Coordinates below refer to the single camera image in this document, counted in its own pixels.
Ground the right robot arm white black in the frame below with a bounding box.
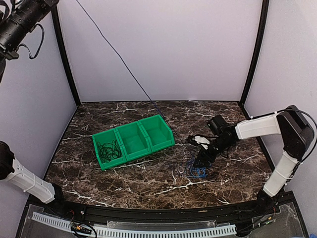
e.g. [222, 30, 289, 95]
[189, 105, 317, 215]

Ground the black frame post left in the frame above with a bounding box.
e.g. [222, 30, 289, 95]
[51, 6, 81, 107]

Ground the black frame post right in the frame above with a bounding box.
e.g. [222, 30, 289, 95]
[240, 0, 269, 106]

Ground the black frame post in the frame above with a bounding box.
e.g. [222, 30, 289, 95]
[51, 6, 81, 107]
[240, 0, 269, 106]

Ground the dark blue thin cable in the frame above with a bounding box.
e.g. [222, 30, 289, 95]
[75, 0, 191, 159]

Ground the black thin cable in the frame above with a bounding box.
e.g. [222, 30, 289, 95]
[96, 139, 123, 163]

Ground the black cable on table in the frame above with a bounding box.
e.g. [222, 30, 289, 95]
[160, 158, 186, 174]

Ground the blue tangled cable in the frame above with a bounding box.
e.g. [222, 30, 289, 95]
[182, 156, 208, 179]

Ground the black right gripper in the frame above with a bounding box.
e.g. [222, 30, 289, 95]
[194, 136, 232, 167]

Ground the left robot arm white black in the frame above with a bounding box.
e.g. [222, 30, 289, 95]
[0, 0, 70, 216]

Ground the white slotted cable duct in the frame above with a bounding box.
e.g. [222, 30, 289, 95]
[31, 212, 236, 238]

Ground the green plastic three-compartment bin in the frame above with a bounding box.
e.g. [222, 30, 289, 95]
[92, 115, 175, 171]

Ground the black front rail base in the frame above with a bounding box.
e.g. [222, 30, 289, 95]
[14, 191, 309, 238]

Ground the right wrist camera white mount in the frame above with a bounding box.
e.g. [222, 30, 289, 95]
[187, 135, 211, 150]

